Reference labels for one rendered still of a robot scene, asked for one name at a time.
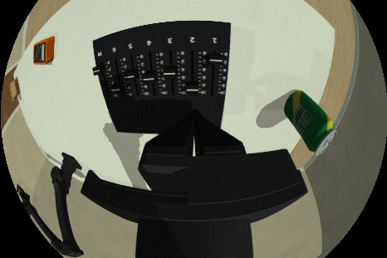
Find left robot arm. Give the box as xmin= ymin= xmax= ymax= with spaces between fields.
xmin=21 ymin=153 xmax=84 ymax=258

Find orange digital multimeter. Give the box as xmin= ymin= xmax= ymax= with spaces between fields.
xmin=33 ymin=37 xmax=55 ymax=65

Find brown cardboard box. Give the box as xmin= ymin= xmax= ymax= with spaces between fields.
xmin=10 ymin=77 xmax=20 ymax=102

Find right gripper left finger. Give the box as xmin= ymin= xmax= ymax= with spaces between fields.
xmin=141 ymin=110 xmax=194 ymax=156

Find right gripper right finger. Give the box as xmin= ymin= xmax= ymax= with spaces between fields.
xmin=194 ymin=110 xmax=246 ymax=156

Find black lighting desk fader panel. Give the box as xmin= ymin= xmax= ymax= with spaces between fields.
xmin=92 ymin=21 xmax=231 ymax=134

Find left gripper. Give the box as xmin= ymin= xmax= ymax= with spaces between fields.
xmin=17 ymin=185 xmax=30 ymax=201

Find green and yellow drink can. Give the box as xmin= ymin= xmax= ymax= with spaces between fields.
xmin=284 ymin=90 xmax=336 ymax=155

